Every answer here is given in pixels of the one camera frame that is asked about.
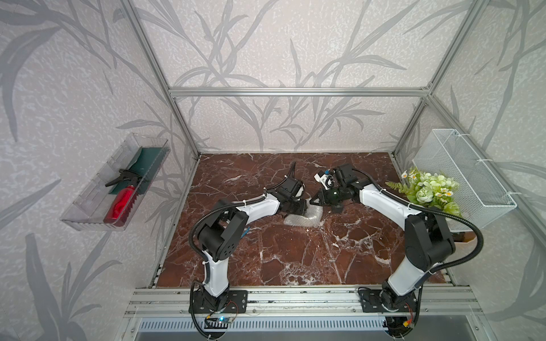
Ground clear bubble wrap sheet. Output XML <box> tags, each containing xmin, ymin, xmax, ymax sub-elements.
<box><xmin>284</xmin><ymin>205</ymin><xmax>324</xmax><ymax>227</ymax></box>

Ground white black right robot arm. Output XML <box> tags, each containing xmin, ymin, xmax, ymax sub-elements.
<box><xmin>311</xmin><ymin>163</ymin><xmax>456</xmax><ymax>313</ymax></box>

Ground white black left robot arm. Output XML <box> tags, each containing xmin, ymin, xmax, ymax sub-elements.
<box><xmin>189</xmin><ymin>173</ymin><xmax>307</xmax><ymax>313</ymax></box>

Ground green white artificial flowers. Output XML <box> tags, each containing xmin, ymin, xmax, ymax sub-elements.
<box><xmin>386</xmin><ymin>167</ymin><xmax>462</xmax><ymax>217</ymax></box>

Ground green card in tray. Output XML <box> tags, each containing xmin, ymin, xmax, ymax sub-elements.
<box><xmin>109</xmin><ymin>147</ymin><xmax>166</xmax><ymax>196</ymax></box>

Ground green circuit board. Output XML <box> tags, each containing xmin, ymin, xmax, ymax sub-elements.
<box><xmin>204</xmin><ymin>315</ymin><xmax>237</xmax><ymax>330</ymax></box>

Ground red black pruning shears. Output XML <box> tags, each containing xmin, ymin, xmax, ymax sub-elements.
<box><xmin>103</xmin><ymin>169</ymin><xmax>142</xmax><ymax>227</ymax></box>

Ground blue garden fork wooden handle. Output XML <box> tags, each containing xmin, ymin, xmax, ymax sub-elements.
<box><xmin>240</xmin><ymin>226</ymin><xmax>250</xmax><ymax>239</ymax></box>

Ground white wire mesh basket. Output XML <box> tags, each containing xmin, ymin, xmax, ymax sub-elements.
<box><xmin>412</xmin><ymin>129</ymin><xmax>517</xmax><ymax>229</ymax></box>

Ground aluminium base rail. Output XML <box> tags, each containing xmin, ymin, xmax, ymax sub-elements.
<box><xmin>124</xmin><ymin>284</ymin><xmax>484</xmax><ymax>318</ymax></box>

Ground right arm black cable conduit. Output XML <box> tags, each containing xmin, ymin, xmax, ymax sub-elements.
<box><xmin>351</xmin><ymin>168</ymin><xmax>485</xmax><ymax>274</ymax></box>

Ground clear plastic wall tray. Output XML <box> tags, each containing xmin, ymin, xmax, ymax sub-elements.
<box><xmin>61</xmin><ymin>133</ymin><xmax>171</xmax><ymax>232</ymax></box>

